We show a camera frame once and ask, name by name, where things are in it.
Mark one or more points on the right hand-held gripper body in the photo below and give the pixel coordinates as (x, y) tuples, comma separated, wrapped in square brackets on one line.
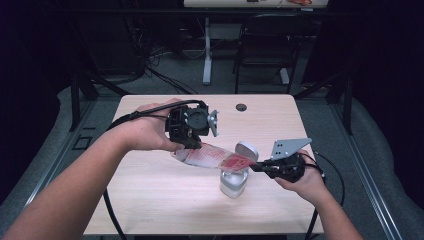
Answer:
[(286, 165)]

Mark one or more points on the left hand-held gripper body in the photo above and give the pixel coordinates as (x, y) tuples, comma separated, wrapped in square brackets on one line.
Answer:
[(190, 121)]

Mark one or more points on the red and white spout pouch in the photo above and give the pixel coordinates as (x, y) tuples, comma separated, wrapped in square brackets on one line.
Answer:
[(208, 156)]

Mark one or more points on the white flip-lid container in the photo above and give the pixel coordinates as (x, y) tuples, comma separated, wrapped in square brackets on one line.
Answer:
[(233, 185)]

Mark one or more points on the person's right hand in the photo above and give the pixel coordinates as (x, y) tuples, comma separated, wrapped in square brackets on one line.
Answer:
[(308, 186)]

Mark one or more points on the person's left hand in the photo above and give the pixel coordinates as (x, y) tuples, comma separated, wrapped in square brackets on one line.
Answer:
[(146, 128)]

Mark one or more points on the black round table grommet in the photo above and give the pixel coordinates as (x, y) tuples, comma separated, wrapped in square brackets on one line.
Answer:
[(241, 107)]

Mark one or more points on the white desk leg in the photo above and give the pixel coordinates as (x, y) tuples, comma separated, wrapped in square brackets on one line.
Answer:
[(207, 53)]

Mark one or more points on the black metal stand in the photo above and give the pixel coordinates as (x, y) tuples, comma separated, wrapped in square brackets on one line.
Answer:
[(348, 106), (75, 100)]

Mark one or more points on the white desk foot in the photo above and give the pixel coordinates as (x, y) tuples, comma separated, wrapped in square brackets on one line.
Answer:
[(284, 76)]

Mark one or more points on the black folding chair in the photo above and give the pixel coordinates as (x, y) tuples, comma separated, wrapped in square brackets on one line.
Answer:
[(271, 43)]

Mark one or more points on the white background desk top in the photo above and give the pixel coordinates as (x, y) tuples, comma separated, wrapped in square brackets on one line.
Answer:
[(233, 3)]

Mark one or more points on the orange item on background desk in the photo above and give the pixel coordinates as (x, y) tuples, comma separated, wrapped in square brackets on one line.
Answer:
[(300, 2)]

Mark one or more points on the aluminium floor rail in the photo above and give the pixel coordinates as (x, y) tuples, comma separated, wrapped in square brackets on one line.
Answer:
[(366, 173), (56, 160)]

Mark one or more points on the black floor outlet frame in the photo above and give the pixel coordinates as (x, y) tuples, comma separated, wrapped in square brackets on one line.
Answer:
[(75, 143)]

